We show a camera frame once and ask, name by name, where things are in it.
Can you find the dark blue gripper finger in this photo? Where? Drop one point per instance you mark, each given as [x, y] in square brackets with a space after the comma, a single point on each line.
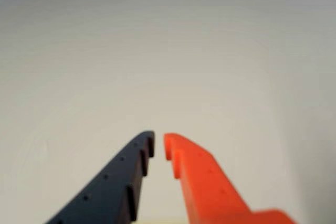
[110, 190]

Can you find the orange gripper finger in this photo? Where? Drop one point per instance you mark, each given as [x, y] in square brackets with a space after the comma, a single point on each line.
[204, 190]

